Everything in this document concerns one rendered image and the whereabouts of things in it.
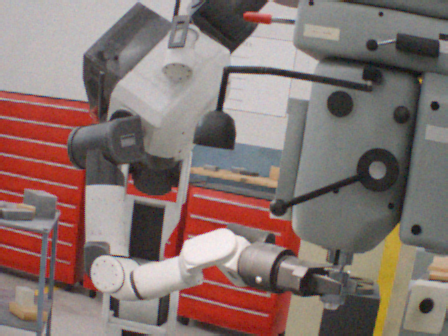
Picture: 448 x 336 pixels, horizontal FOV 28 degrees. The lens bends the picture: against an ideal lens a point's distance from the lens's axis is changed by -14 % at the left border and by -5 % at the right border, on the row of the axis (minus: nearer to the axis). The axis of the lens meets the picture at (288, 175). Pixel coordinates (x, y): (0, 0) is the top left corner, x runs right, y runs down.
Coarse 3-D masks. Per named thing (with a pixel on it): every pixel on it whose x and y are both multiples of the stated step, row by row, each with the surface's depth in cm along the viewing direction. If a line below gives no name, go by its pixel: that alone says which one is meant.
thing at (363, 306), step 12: (360, 288) 203; (372, 288) 205; (348, 300) 201; (360, 300) 201; (372, 300) 200; (324, 312) 201; (336, 312) 201; (348, 312) 201; (360, 312) 201; (372, 312) 201; (324, 324) 201; (336, 324) 201; (348, 324) 201; (360, 324) 201; (372, 324) 201
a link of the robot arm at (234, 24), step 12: (216, 0) 207; (228, 0) 209; (240, 0) 209; (252, 0) 209; (264, 0) 211; (204, 12) 208; (216, 12) 208; (228, 12) 209; (240, 12) 210; (216, 24) 211; (228, 24) 210; (240, 24) 211; (228, 36) 213
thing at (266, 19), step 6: (246, 12) 180; (252, 12) 180; (246, 18) 180; (252, 18) 180; (258, 18) 179; (264, 18) 179; (270, 18) 179; (276, 18) 179; (282, 18) 179; (264, 24) 180; (288, 24) 179; (294, 24) 179
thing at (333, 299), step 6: (330, 276) 167; (342, 282) 167; (348, 282) 168; (342, 288) 167; (324, 294) 167; (342, 294) 167; (324, 300) 167; (330, 300) 167; (336, 300) 167; (342, 300) 168
